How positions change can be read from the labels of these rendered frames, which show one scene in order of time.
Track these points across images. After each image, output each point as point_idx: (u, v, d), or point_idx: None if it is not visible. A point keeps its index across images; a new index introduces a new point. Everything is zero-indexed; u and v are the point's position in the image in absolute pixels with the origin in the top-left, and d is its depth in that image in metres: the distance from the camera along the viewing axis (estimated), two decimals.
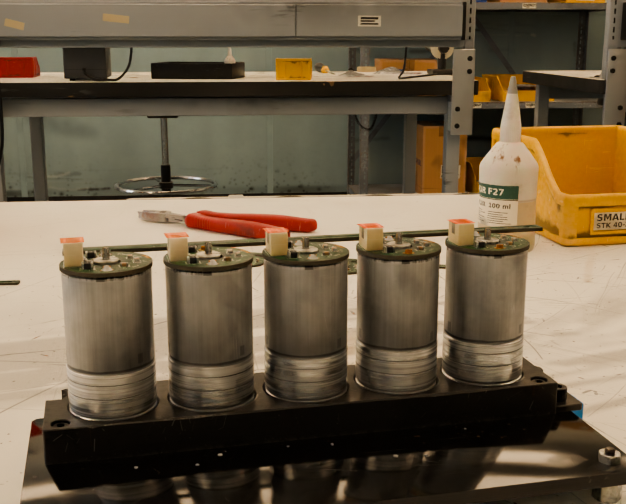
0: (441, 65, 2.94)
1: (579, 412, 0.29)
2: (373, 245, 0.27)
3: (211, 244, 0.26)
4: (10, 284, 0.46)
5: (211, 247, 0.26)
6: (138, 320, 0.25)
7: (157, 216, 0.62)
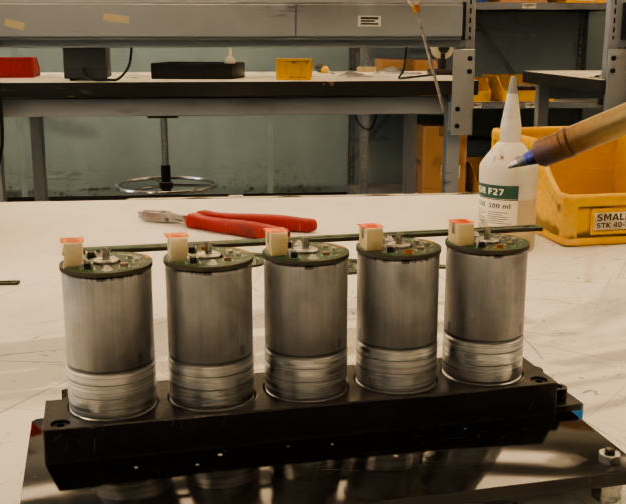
0: (441, 65, 2.94)
1: (579, 412, 0.29)
2: (373, 245, 0.27)
3: (211, 244, 0.26)
4: (10, 284, 0.46)
5: (211, 247, 0.26)
6: (138, 320, 0.25)
7: (157, 216, 0.62)
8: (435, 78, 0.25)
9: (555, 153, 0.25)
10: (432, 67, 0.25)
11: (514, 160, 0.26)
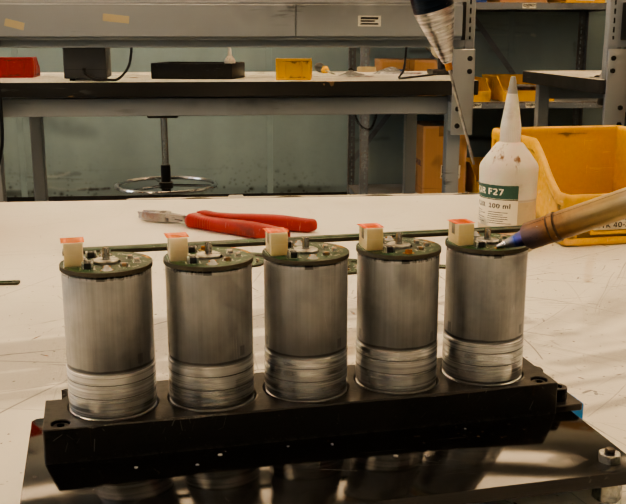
0: (441, 65, 2.94)
1: (579, 412, 0.29)
2: (373, 245, 0.27)
3: (211, 244, 0.26)
4: (10, 284, 0.46)
5: (211, 247, 0.26)
6: (138, 320, 0.25)
7: (157, 216, 0.62)
8: (466, 133, 0.26)
9: (543, 238, 0.26)
10: (463, 122, 0.26)
11: (503, 241, 0.27)
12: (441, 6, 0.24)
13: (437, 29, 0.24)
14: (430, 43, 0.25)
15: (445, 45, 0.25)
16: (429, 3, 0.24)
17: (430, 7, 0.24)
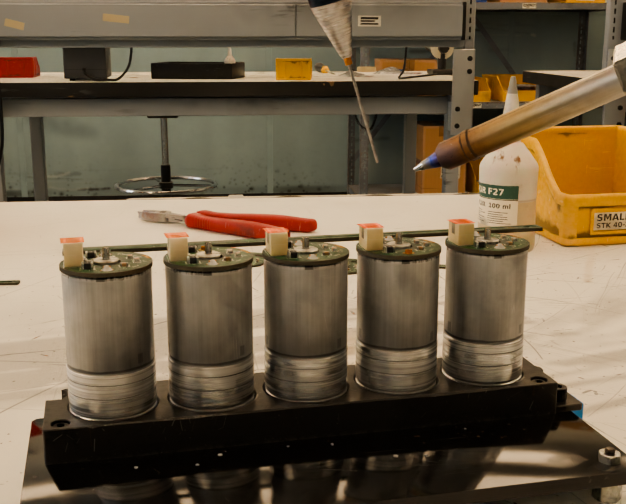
0: (441, 65, 2.94)
1: (579, 412, 0.29)
2: (373, 245, 0.27)
3: (211, 244, 0.26)
4: (10, 284, 0.46)
5: (211, 247, 0.26)
6: (138, 320, 0.25)
7: (157, 216, 0.62)
8: (368, 129, 0.25)
9: (458, 156, 0.25)
10: (365, 119, 0.25)
11: (420, 163, 0.26)
12: None
13: (333, 22, 0.24)
14: (328, 37, 0.24)
15: (342, 39, 0.24)
16: None
17: None
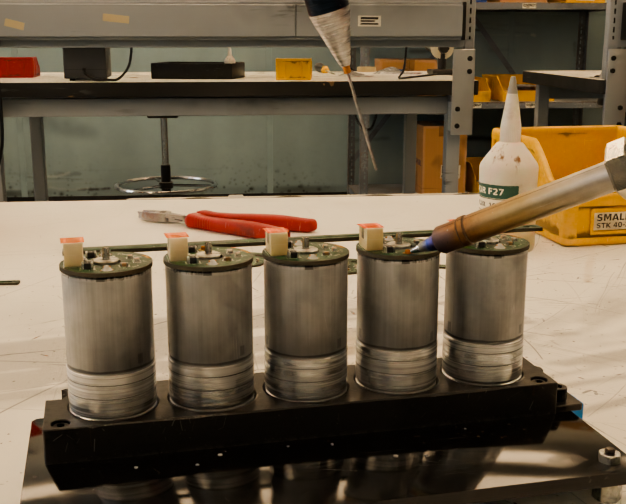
0: (441, 65, 2.94)
1: (579, 412, 0.29)
2: (373, 245, 0.27)
3: (211, 244, 0.26)
4: (10, 284, 0.46)
5: (211, 247, 0.26)
6: (138, 320, 0.25)
7: (157, 216, 0.62)
8: (367, 137, 0.25)
9: (453, 242, 0.25)
10: (363, 127, 0.25)
11: (416, 245, 0.26)
12: (334, 8, 0.23)
13: (332, 31, 0.24)
14: (327, 46, 0.24)
15: (341, 48, 0.24)
16: (322, 4, 0.23)
17: (323, 9, 0.23)
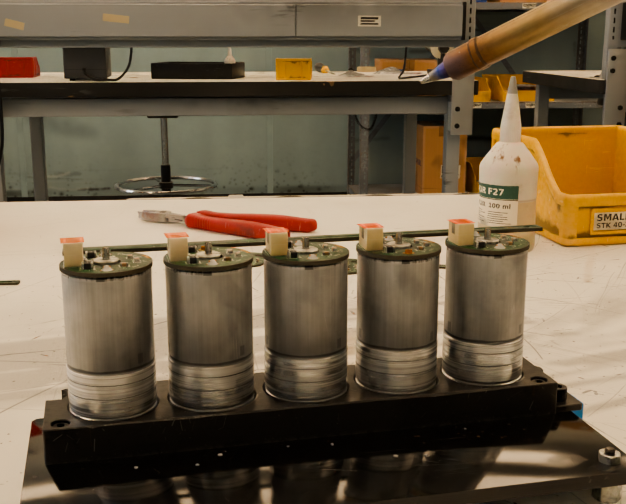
0: None
1: (579, 412, 0.29)
2: (373, 245, 0.27)
3: (211, 244, 0.26)
4: (10, 284, 0.46)
5: (211, 247, 0.26)
6: (138, 320, 0.25)
7: (157, 216, 0.62)
8: None
9: (466, 64, 0.24)
10: None
11: (426, 74, 0.25)
12: None
13: None
14: None
15: None
16: None
17: None
